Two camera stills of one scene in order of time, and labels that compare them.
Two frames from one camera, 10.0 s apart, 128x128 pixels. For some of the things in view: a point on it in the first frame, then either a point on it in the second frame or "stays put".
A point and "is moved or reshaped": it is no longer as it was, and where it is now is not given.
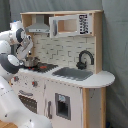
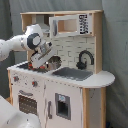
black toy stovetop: [41, 67] stays put
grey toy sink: [73, 73] stays put
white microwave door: [70, 25] stays put
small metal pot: [31, 61] is moved or reshaped
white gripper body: [25, 47] to [41, 54]
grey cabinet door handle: [49, 110] stays put
